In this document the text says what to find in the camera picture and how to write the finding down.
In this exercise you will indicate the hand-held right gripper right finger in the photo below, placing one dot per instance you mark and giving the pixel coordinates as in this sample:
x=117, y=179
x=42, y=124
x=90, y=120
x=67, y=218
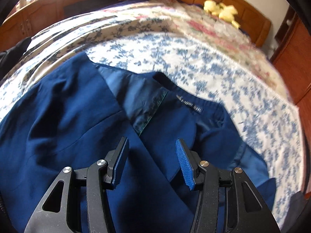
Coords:
x=184, y=165

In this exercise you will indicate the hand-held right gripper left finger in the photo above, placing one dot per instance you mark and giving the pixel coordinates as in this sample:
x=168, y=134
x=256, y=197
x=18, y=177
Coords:
x=120, y=165

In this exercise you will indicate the navy blue blazer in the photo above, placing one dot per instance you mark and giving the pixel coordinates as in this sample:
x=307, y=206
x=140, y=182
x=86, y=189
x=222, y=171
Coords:
x=60, y=116

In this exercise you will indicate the person's left forearm black sleeve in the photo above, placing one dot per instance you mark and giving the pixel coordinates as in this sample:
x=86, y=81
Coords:
x=12, y=53

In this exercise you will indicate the blue floral bedsheet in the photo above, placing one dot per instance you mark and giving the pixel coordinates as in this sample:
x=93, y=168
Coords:
x=194, y=65

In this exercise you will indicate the pink floral quilt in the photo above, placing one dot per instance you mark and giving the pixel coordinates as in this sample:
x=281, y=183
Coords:
x=206, y=29

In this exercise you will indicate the wooden louvered wardrobe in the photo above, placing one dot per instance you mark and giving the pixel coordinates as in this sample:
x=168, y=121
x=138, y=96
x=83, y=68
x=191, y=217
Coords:
x=296, y=58

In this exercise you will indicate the yellow plush toy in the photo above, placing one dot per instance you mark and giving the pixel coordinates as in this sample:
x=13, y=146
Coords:
x=224, y=12

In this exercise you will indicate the wooden cabinet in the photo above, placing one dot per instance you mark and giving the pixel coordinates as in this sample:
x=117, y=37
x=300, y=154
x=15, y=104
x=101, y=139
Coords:
x=29, y=21

